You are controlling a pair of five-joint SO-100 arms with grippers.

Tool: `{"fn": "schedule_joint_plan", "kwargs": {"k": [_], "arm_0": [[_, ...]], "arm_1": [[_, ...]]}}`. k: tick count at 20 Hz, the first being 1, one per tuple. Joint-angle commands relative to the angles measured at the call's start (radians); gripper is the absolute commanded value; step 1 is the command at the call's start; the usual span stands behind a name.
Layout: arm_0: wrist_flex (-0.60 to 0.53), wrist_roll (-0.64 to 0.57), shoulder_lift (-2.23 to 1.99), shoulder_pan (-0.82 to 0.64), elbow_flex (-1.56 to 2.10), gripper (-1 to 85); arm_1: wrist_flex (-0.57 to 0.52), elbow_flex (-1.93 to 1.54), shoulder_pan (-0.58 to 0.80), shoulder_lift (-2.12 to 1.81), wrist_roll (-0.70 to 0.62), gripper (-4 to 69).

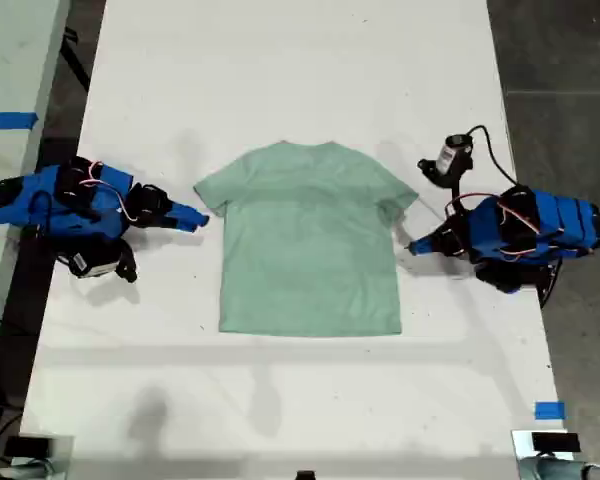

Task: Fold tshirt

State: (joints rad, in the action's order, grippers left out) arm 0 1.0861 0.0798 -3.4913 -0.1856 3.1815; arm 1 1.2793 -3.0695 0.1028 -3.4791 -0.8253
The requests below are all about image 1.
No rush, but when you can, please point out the pale green T-shirt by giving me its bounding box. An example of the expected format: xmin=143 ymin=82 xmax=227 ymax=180
xmin=193 ymin=141 xmax=420 ymax=337

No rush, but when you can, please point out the long blue tape strip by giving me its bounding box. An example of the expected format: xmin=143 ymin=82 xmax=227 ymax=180
xmin=0 ymin=112 xmax=40 ymax=132

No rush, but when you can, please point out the black stand leg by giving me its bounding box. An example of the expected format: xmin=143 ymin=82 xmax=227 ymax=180
xmin=62 ymin=27 xmax=91 ymax=94

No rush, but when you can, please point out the blue tape square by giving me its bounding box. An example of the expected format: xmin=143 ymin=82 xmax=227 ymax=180
xmin=534 ymin=401 xmax=566 ymax=421

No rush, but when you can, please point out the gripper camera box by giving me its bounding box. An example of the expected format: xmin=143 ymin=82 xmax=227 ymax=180
xmin=437 ymin=133 xmax=474 ymax=175
xmin=68 ymin=248 xmax=119 ymax=280

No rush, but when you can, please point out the pale side table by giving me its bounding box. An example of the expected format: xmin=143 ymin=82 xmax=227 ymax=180
xmin=0 ymin=0 xmax=72 ymax=386

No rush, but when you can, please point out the pale grey tube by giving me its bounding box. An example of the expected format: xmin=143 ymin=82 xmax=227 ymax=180
xmin=0 ymin=459 xmax=46 ymax=480
xmin=522 ymin=455 xmax=600 ymax=480

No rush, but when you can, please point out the camera black stalk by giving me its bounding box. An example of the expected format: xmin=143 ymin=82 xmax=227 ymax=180
xmin=417 ymin=157 xmax=474 ymax=201
xmin=113 ymin=239 xmax=139 ymax=284

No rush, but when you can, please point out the small black box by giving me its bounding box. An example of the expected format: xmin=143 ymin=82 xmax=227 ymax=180
xmin=3 ymin=436 xmax=56 ymax=459
xmin=531 ymin=432 xmax=581 ymax=455

